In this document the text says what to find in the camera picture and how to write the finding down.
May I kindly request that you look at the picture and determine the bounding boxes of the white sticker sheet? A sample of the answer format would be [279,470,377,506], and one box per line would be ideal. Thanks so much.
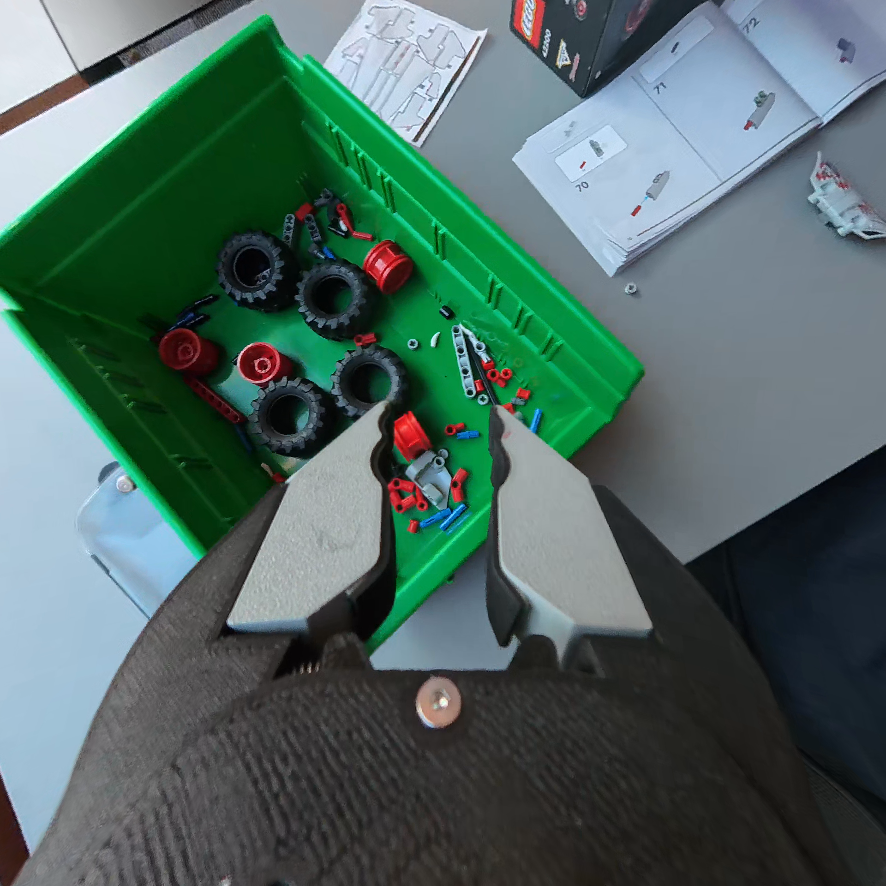
[323,0,489,148]

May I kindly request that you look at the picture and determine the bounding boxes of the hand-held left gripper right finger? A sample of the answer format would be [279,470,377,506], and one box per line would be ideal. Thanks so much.
[485,406,655,672]

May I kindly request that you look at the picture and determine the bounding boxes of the red lego wheel rim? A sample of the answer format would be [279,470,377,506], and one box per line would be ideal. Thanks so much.
[235,342,295,386]
[392,411,433,463]
[363,239,416,295]
[158,327,221,375]

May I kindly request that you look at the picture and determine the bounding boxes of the black lego tyre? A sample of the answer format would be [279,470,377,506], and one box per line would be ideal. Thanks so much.
[248,377,338,458]
[216,232,299,312]
[295,259,378,341]
[330,344,409,421]

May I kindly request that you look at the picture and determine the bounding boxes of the grey lego connector piece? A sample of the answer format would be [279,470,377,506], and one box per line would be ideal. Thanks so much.
[403,449,451,504]

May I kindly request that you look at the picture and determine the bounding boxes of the person's dark trouser leg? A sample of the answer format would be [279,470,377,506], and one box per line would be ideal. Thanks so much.
[685,471,886,811]

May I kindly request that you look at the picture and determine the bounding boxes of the green plastic bin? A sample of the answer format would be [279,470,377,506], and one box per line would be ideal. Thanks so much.
[0,14,645,655]

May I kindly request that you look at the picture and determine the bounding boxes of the white red lego subassembly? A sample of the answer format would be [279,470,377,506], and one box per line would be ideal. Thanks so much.
[806,152,886,243]

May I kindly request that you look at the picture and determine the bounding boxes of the red lego beam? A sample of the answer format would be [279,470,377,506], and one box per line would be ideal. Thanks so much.
[183,377,246,425]

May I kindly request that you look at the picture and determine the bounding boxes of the clear plastic holder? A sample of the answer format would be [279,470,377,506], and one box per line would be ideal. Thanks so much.
[75,462,209,619]

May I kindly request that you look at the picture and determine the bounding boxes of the black lego set box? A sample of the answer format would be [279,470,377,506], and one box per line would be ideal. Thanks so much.
[510,0,724,99]

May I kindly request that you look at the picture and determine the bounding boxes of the grey lego beam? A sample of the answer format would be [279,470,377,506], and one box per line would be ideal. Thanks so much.
[453,325,479,399]

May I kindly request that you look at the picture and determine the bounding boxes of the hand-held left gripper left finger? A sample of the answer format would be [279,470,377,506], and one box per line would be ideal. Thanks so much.
[225,399,399,648]

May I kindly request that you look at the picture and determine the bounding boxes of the white instruction booklet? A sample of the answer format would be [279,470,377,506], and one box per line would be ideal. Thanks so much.
[512,0,886,278]

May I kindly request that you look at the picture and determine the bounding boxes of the scattered small lego pins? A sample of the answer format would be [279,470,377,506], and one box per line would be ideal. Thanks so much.
[138,187,548,537]

